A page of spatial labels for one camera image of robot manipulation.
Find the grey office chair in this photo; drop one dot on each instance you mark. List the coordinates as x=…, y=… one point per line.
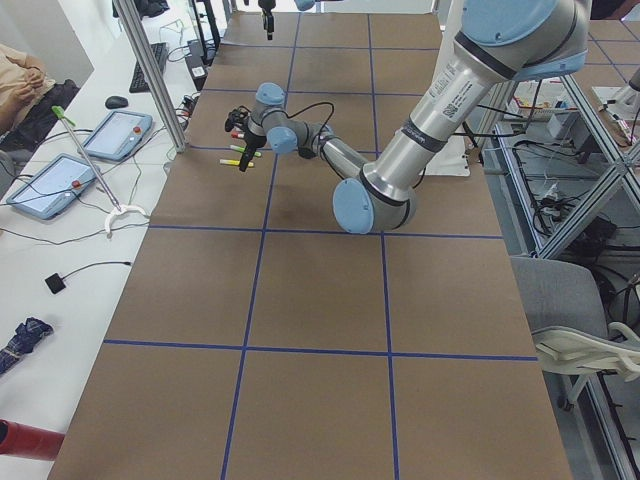
x=568, y=322

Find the black computer mouse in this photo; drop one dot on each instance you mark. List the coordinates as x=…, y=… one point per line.
x=116, y=102

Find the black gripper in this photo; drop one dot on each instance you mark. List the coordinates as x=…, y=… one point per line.
x=253, y=137
x=267, y=19

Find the yellow highlighter pen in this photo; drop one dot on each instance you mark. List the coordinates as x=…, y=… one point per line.
x=236, y=163

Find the seated person in beige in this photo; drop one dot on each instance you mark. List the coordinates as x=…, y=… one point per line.
x=28, y=94

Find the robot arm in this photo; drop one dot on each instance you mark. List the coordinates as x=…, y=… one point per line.
x=301, y=5
x=498, y=41

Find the red cylinder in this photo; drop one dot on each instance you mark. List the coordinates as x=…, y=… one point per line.
x=25, y=441

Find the metal rod with green clip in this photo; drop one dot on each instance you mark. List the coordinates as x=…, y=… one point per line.
x=69, y=126

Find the aluminium frame rack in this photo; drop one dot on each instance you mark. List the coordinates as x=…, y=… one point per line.
x=573, y=196

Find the aluminium frame column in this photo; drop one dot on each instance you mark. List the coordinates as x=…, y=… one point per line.
x=139, y=42

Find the white curved stand foot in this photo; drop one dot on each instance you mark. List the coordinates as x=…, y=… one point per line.
x=121, y=211

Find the black mesh pen cup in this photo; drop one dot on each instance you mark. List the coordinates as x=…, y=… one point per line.
x=310, y=150

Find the green highlighter pen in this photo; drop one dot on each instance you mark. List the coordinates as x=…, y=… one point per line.
x=242, y=149

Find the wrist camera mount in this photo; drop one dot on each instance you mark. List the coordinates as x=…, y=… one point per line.
x=237, y=119

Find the teach pendant tablet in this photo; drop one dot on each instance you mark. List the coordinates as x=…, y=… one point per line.
x=53, y=188
x=117, y=135

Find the folded blue umbrella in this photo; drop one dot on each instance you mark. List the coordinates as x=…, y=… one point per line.
x=27, y=335

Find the far teach pendant tablet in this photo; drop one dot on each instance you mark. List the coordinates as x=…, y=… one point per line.
x=117, y=135

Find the near teach pendant tablet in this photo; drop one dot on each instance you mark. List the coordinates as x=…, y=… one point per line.
x=53, y=188

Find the small black square pad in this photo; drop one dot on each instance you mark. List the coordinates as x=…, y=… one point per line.
x=55, y=283

